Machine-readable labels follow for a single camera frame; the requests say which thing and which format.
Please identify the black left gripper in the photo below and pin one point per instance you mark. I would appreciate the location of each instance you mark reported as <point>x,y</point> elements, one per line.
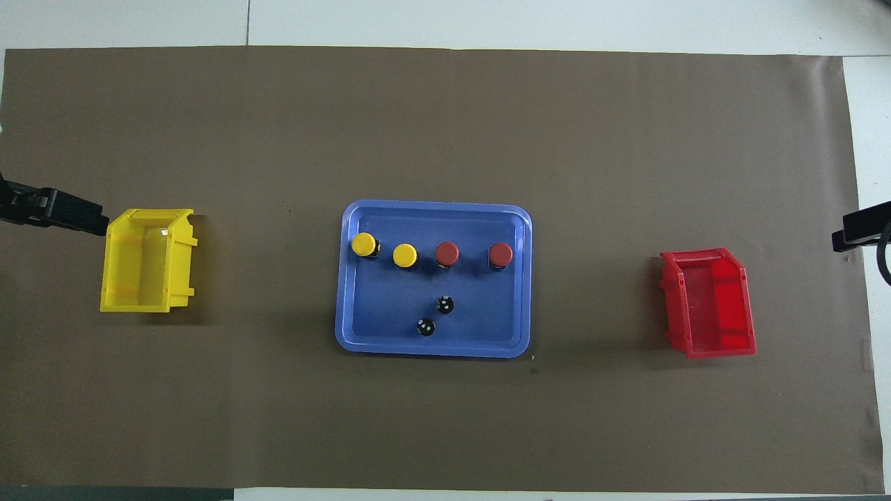
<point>19,203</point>

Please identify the brown paper table mat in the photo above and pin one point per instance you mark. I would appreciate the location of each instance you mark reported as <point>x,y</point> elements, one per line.
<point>445,125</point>

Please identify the red push button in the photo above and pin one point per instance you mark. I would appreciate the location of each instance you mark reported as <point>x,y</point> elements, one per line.
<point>447,252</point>
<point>500,254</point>

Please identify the yellow plastic storage bin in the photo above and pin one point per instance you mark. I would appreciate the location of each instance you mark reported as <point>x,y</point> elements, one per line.
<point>139,264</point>

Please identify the red plastic storage bin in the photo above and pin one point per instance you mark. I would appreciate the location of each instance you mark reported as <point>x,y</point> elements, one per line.
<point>717,306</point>

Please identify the blue plastic tray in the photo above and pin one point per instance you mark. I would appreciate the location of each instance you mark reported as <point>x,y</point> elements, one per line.
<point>487,313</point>

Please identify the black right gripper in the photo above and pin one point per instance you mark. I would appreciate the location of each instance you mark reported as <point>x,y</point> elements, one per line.
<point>863,226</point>

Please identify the yellow push button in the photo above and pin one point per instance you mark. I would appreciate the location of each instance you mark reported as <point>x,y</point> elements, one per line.
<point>363,244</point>
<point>404,255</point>

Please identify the small black knob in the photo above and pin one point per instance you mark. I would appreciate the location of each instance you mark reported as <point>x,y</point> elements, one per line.
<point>426,327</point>
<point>445,305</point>

